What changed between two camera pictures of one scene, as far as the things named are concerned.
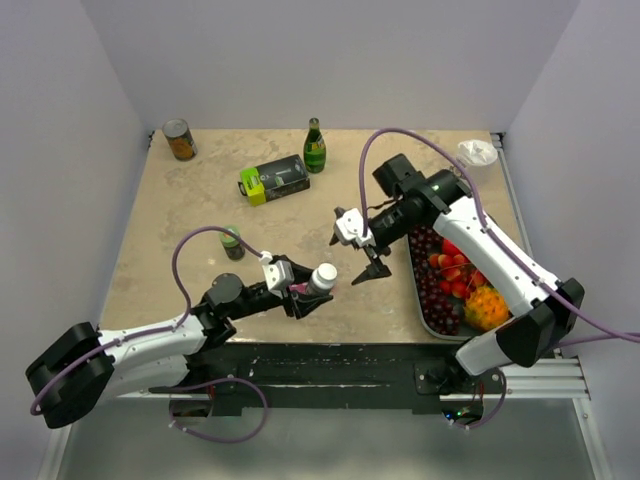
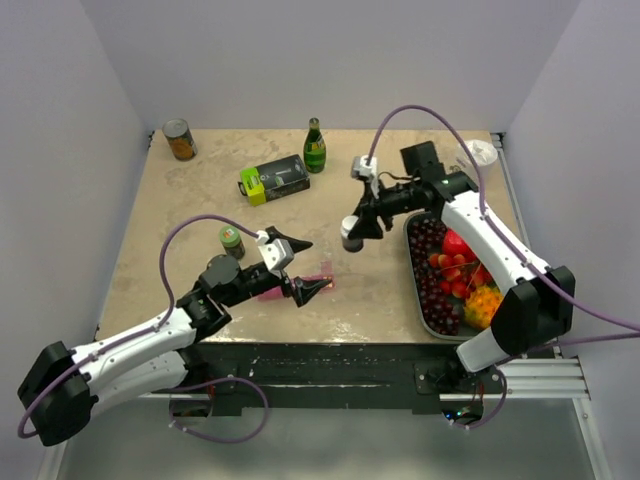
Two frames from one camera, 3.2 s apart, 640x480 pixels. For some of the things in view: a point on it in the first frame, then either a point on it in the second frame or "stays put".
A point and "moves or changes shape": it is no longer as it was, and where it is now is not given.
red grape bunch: [442, 313] stays put
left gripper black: [301, 304] -> [302, 290]
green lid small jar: [233, 247] stays put
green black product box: [274, 180] stays put
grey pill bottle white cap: [323, 279] moves or changes shape
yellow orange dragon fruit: [486, 308] stays put
